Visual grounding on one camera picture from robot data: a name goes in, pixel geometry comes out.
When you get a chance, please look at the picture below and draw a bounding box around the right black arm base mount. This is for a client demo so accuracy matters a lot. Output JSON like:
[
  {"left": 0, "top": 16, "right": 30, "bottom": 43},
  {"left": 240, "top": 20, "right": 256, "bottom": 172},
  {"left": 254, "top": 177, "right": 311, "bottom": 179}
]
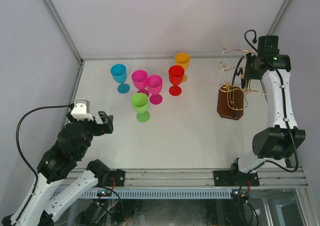
[{"left": 213, "top": 170, "right": 260, "bottom": 187}]

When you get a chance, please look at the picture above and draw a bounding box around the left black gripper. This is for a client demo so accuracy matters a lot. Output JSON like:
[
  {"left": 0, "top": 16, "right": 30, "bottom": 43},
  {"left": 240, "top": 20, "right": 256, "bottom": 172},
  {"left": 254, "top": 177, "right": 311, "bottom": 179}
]
[{"left": 68, "top": 110, "right": 113, "bottom": 157}]

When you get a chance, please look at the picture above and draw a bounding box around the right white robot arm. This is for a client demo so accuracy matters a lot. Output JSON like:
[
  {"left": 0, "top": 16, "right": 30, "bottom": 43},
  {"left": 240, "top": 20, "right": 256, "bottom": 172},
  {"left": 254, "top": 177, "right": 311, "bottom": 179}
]
[{"left": 229, "top": 35, "right": 306, "bottom": 185}]

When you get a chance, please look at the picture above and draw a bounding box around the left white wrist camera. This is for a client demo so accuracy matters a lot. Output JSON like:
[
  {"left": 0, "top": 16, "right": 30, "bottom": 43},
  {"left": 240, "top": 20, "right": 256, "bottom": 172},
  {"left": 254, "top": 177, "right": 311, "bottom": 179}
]
[{"left": 71, "top": 100, "right": 94, "bottom": 121}]

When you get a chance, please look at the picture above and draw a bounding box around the green plastic wine glass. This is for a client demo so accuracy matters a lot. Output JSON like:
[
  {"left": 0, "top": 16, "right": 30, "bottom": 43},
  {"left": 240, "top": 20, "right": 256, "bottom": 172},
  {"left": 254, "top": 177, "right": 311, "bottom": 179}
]
[{"left": 131, "top": 93, "right": 150, "bottom": 123}]

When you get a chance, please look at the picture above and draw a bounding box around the grey slotted cable duct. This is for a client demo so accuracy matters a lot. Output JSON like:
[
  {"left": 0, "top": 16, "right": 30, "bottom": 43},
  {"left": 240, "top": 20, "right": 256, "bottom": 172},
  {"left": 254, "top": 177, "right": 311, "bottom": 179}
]
[{"left": 78, "top": 188, "right": 233, "bottom": 199}]

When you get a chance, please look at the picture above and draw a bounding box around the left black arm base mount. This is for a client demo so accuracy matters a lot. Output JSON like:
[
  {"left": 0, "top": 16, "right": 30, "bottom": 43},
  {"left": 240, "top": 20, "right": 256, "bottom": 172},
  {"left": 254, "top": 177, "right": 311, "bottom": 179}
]
[{"left": 98, "top": 169, "right": 126, "bottom": 188}]

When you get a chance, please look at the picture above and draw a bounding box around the pink wine glass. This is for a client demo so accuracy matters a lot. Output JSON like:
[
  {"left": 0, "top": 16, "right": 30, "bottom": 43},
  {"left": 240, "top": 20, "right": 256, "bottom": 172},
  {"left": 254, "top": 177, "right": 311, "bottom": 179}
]
[
  {"left": 146, "top": 75, "right": 163, "bottom": 105},
  {"left": 131, "top": 70, "right": 150, "bottom": 96}
]

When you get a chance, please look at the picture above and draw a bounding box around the aluminium front rail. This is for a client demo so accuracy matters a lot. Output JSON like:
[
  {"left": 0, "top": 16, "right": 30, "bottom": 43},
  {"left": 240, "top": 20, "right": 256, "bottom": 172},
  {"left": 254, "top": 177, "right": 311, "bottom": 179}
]
[{"left": 62, "top": 168, "right": 309, "bottom": 187}]

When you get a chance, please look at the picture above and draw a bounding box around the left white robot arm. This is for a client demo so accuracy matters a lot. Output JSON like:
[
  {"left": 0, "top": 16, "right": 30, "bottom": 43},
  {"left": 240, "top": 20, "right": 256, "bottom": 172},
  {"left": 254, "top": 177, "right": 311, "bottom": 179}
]
[{"left": 1, "top": 111, "right": 114, "bottom": 225}]

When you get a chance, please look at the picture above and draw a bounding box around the blue plastic wine glass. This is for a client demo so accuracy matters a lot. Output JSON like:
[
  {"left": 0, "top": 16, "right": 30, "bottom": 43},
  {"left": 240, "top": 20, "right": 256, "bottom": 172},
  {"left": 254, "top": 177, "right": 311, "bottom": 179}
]
[{"left": 110, "top": 64, "right": 130, "bottom": 94}]

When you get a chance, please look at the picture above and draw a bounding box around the red plastic wine glass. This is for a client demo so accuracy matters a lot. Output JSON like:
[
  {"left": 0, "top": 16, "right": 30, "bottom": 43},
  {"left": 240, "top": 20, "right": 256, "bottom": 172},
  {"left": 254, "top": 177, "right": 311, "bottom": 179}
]
[{"left": 168, "top": 65, "right": 185, "bottom": 96}]

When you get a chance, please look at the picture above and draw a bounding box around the orange plastic wine glass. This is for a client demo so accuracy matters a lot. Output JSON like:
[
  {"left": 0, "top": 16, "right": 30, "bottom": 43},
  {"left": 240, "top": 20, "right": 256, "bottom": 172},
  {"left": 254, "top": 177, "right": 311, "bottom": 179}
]
[{"left": 174, "top": 52, "right": 191, "bottom": 71}]

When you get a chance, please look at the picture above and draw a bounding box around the gold wire wine glass rack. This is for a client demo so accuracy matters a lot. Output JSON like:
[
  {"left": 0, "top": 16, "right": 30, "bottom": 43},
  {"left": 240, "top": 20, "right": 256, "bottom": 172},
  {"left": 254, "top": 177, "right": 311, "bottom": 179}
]
[{"left": 217, "top": 45, "right": 266, "bottom": 120}]

